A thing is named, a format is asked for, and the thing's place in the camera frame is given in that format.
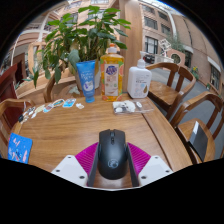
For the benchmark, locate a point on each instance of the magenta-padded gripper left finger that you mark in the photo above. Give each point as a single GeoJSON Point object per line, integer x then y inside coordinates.
{"type": "Point", "coordinates": [68, 168]}

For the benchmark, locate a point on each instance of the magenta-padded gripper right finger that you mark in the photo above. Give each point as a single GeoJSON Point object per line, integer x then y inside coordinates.
{"type": "Point", "coordinates": [155, 168]}

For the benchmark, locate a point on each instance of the black computer mouse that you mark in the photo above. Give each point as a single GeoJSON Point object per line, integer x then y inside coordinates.
{"type": "Point", "coordinates": [112, 153]}

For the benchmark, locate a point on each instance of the blue printed mouse pad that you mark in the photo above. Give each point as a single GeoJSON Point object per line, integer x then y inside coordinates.
{"type": "Point", "coordinates": [19, 148]}

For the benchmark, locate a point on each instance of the black flat case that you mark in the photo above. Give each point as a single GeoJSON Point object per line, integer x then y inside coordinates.
{"type": "Point", "coordinates": [199, 141]}

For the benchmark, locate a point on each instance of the small white sticker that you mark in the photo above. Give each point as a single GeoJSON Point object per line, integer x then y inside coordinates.
{"type": "Point", "coordinates": [80, 106]}

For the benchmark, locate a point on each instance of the colourful cartoon sticker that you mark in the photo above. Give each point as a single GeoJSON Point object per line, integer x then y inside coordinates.
{"type": "Point", "coordinates": [58, 102]}
{"type": "Point", "coordinates": [48, 107]}

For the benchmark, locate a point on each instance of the blue cartoon sticker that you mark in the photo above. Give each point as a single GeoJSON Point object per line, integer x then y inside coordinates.
{"type": "Point", "coordinates": [69, 103]}

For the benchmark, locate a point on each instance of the pale cartoon sticker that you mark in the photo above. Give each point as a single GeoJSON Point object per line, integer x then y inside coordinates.
{"type": "Point", "coordinates": [39, 109]}

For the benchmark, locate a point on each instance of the clear plastic bag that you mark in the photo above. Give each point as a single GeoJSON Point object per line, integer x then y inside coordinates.
{"type": "Point", "coordinates": [128, 106]}

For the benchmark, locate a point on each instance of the small black round object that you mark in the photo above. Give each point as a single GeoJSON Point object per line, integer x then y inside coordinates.
{"type": "Point", "coordinates": [20, 118]}

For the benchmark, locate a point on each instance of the long wooden planter box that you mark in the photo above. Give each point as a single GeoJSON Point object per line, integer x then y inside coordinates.
{"type": "Point", "coordinates": [30, 87]}

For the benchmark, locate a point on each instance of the blue squeeze tube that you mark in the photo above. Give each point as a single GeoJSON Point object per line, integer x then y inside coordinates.
{"type": "Point", "coordinates": [87, 80]}

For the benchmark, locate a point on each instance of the orange dish soap bottle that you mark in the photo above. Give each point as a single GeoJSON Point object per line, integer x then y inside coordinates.
{"type": "Point", "coordinates": [112, 76]}

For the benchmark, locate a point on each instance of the white geometric sculpture on plinth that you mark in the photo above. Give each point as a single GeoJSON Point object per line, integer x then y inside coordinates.
{"type": "Point", "coordinates": [165, 48]}

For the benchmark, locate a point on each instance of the green potted plant, white pot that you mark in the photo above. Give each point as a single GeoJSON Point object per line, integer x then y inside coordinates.
{"type": "Point", "coordinates": [83, 33]}

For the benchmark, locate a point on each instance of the dark red wooden pedestal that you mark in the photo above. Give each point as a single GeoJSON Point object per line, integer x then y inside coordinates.
{"type": "Point", "coordinates": [8, 81]}

